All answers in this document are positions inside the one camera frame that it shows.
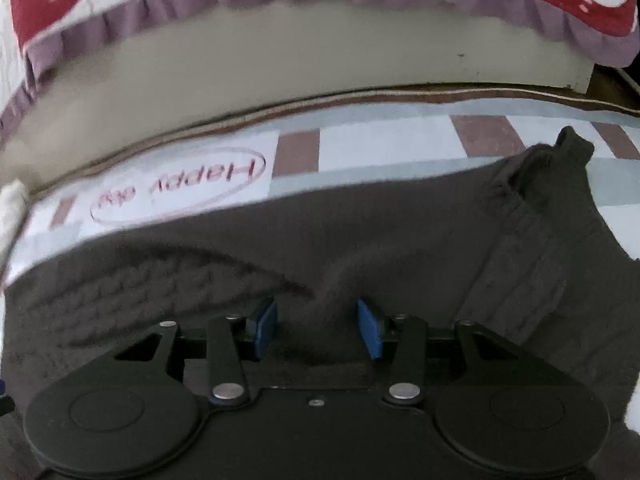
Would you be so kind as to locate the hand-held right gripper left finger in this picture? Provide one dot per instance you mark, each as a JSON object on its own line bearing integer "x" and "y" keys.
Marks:
{"x": 265, "y": 332}

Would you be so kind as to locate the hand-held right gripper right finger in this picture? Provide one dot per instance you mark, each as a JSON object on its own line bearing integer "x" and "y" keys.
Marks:
{"x": 369, "y": 330}

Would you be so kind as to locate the dark brown knitted sweater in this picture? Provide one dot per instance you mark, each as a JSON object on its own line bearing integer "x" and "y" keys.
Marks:
{"x": 350, "y": 240}

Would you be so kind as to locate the checked blanket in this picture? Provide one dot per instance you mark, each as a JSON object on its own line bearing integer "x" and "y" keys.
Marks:
{"x": 380, "y": 145}

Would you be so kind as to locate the beige bed base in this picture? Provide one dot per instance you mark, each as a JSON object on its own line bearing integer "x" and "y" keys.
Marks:
{"x": 300, "y": 55}

